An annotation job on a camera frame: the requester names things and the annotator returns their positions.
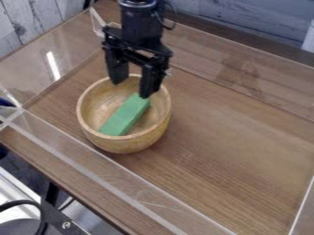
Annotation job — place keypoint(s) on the brown wooden bowl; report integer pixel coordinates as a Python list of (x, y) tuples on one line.
[(98, 103)]

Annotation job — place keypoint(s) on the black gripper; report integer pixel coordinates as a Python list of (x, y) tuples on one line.
[(135, 43)]

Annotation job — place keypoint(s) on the white object at right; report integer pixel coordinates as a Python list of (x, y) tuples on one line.
[(309, 41)]

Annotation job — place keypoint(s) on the clear acrylic tray walls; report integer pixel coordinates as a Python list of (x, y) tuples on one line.
[(231, 170)]

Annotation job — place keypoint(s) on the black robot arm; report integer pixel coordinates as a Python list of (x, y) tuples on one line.
[(139, 3)]

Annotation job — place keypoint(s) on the black metal table leg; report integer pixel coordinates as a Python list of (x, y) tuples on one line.
[(52, 194)]

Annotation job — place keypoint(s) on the blue object at edge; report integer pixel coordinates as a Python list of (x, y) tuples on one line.
[(4, 102)]

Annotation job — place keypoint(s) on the black bracket with screw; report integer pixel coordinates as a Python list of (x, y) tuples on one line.
[(59, 224)]

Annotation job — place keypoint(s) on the green rectangular block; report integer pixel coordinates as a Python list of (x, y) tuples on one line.
[(126, 116)]

